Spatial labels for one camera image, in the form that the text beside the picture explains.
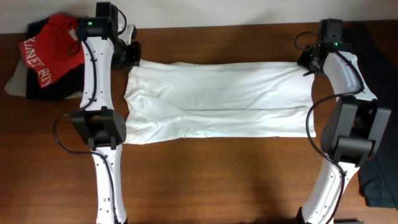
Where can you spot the grey folded garment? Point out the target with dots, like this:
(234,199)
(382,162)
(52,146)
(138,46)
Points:
(17,84)

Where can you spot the black folded garment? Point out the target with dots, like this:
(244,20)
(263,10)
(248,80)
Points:
(71,83)

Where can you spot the red printed t-shirt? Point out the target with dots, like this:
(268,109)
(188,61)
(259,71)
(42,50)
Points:
(52,48)

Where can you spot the white t-shirt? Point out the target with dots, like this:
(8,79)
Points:
(235,100)

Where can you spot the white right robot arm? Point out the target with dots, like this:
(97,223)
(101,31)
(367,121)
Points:
(355,128)

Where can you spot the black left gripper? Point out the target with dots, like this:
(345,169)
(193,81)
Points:
(135,58)

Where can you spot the dark green trousers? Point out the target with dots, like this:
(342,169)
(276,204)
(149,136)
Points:
(378,177)

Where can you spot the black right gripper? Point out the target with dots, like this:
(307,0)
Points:
(303,60)

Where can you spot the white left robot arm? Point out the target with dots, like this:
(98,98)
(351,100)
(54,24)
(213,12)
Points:
(105,46)

